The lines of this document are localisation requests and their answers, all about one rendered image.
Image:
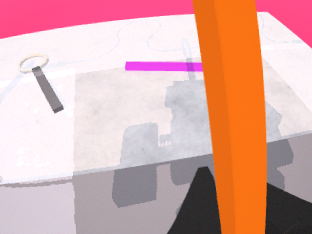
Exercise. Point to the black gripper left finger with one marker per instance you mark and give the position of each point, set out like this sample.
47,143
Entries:
199,213

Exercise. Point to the orange handle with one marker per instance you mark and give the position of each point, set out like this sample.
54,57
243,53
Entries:
228,32

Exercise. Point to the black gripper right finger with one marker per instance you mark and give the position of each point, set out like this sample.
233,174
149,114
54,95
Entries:
286,214

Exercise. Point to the pink handle with cream ring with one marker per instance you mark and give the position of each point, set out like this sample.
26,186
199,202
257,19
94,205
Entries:
167,66

